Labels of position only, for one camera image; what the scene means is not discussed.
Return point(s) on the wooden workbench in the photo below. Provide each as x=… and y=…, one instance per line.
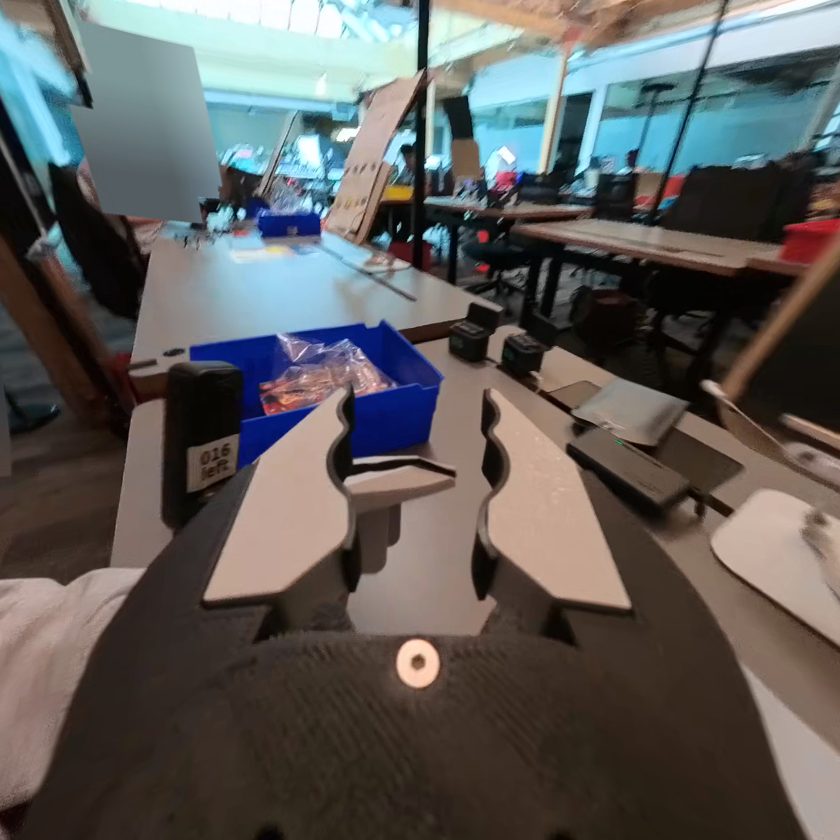
x=643, y=243

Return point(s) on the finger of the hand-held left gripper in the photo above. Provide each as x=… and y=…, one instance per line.
x=394, y=485

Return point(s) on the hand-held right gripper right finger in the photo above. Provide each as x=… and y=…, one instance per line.
x=551, y=525

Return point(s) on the clear bag of lego pieces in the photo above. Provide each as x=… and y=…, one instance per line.
x=328, y=374

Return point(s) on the black power hub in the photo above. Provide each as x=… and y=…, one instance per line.
x=623, y=466

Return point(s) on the cardboard panel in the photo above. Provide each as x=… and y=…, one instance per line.
x=380, y=164

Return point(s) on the black battery charger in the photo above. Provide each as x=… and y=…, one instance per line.
x=469, y=341
x=522, y=358

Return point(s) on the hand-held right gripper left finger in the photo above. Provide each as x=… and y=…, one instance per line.
x=289, y=512

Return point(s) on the black floor lamp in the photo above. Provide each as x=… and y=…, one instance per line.
x=689, y=111
x=421, y=131

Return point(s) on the black office chair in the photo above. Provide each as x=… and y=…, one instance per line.
x=98, y=249

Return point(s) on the red plastic bin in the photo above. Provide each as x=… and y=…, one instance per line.
x=810, y=241

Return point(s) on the blue plastic bin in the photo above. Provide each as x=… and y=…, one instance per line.
x=289, y=224
x=394, y=420

